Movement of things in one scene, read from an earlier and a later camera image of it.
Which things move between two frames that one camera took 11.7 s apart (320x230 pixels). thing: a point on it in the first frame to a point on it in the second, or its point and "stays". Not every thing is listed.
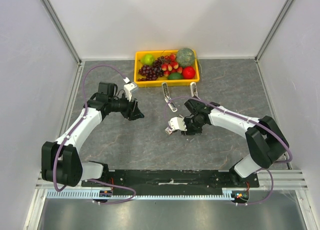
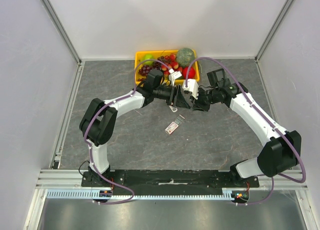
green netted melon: [185, 57] stays
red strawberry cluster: [170, 66] stays
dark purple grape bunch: [151, 73] stays
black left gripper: [132, 112] to [177, 97]
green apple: [147, 59] stays
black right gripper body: [189, 126] to [200, 100]
